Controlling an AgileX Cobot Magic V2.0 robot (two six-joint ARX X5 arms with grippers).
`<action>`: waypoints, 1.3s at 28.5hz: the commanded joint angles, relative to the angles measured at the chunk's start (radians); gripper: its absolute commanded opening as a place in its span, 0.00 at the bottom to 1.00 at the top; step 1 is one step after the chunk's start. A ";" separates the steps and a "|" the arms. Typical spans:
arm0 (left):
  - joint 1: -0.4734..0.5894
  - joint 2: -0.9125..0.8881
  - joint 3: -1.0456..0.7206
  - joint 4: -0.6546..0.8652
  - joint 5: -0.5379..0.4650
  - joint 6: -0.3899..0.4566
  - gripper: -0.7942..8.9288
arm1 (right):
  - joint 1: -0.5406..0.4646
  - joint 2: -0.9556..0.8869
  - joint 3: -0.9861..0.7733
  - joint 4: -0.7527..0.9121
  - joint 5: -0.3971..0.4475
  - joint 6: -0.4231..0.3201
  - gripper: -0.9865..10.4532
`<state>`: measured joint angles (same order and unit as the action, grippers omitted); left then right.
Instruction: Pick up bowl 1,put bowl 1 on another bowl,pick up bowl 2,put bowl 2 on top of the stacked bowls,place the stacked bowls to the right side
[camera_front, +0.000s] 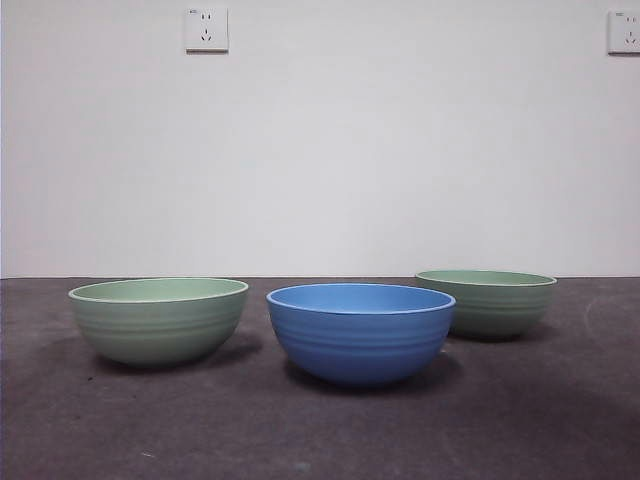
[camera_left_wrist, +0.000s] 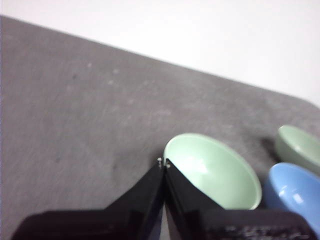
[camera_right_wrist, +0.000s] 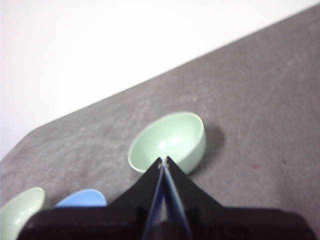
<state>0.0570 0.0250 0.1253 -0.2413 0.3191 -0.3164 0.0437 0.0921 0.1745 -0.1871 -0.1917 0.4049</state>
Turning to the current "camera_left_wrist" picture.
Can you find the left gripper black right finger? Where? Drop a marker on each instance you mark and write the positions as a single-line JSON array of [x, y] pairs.
[[200, 220]]

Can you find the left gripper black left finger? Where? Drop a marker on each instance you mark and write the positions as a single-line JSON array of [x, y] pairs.
[[130, 217]]

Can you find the pale green bowl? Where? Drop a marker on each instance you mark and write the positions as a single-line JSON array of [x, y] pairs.
[[212, 170], [300, 147]]

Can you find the blue ribbed bowl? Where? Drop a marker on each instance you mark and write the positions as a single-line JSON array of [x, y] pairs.
[[295, 185]]

